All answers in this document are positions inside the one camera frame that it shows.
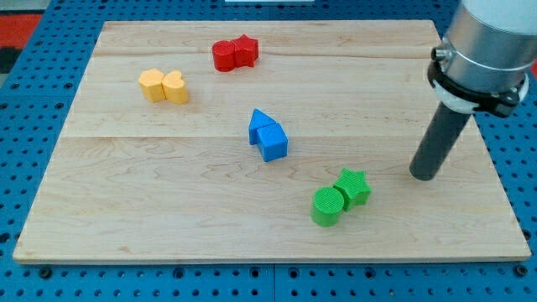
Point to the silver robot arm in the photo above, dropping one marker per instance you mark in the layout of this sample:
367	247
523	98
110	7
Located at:
483	60

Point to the green star block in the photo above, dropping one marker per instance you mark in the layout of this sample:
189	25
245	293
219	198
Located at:
354	188

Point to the red star block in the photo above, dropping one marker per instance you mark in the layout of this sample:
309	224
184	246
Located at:
245	51

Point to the blue cube block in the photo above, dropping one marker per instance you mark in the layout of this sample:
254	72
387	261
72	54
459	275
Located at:
272	142

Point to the blue triangle block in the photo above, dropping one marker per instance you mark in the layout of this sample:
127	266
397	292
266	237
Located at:
258	120

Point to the green cylinder block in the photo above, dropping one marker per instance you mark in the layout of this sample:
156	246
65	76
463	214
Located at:
327	204

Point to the light wooden board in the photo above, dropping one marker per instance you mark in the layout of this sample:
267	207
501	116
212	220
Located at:
133	181

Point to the red cylinder block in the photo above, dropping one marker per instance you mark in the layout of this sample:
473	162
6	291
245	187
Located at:
223	52

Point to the yellow heart block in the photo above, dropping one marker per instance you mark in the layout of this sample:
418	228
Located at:
175	88

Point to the yellow hexagon block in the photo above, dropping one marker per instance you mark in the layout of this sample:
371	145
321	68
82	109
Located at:
150	82

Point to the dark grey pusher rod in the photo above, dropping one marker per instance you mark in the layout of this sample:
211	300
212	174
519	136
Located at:
443	131

